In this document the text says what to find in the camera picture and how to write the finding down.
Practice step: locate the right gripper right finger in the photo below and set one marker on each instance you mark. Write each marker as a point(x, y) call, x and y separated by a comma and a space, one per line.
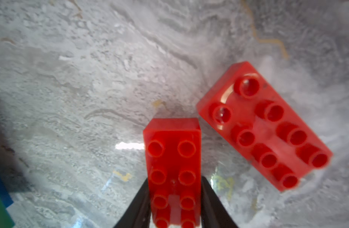
point(213, 213)

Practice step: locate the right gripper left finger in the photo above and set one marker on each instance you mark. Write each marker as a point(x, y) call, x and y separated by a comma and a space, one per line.
point(138, 213)

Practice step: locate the red brick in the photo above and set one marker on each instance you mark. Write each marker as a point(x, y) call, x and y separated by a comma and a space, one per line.
point(173, 159)
point(258, 123)

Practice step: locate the dark blue brick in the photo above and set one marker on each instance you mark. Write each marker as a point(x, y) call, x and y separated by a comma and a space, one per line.
point(5, 196)

